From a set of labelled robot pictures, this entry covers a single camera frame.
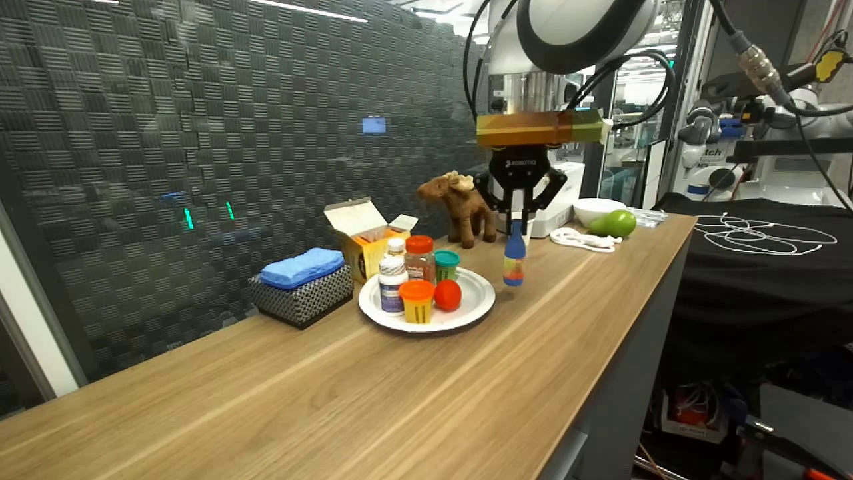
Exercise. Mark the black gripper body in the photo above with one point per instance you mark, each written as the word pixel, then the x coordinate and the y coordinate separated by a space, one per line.
pixel 522 169

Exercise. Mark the blue toy bottle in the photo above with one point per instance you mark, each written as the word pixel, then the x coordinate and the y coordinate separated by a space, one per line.
pixel 513 263

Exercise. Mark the teal lid dough can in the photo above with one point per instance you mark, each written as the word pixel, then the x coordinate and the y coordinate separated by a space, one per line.
pixel 445 265

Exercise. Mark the spice jar orange lid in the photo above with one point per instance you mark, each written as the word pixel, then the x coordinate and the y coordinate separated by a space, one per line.
pixel 419 258

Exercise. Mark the red toy strawberry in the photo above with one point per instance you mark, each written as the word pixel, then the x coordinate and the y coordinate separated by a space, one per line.
pixel 447 297

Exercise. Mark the small white bottle green label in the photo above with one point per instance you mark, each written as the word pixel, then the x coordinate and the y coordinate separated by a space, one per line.
pixel 394 250

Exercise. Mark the orange lid dough can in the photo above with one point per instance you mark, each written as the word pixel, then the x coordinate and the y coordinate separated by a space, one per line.
pixel 417 303

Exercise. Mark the white supplement bottle blue label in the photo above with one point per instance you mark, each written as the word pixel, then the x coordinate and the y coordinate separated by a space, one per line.
pixel 391 290

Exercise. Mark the white paper plate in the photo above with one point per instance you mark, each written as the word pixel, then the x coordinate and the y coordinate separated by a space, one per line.
pixel 474 297

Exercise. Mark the brown plush moose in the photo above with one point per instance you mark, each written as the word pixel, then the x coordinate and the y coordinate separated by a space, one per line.
pixel 467 206

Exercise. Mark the white bowl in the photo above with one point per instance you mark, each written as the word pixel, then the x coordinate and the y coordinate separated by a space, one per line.
pixel 593 209

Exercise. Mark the green toy lime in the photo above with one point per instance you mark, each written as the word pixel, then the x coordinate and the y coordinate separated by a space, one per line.
pixel 618 222

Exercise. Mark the clear plastic bag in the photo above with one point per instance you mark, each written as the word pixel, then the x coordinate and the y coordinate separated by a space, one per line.
pixel 650 217

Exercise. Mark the open yellow cardboard box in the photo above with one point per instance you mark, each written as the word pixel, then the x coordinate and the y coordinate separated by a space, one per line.
pixel 359 231

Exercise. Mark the white blue lab equipment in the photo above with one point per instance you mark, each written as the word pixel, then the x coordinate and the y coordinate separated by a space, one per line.
pixel 710 147

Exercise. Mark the blue folded cloth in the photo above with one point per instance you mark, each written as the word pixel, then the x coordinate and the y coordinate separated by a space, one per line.
pixel 301 269

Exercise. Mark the grey mesh box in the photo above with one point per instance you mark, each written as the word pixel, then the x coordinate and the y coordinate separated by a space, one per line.
pixel 297 305

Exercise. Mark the black cloth covered table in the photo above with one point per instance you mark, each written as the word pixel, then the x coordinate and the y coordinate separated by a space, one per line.
pixel 755 295

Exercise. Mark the red object under table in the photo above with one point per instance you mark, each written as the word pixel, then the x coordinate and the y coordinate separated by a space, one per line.
pixel 689 410

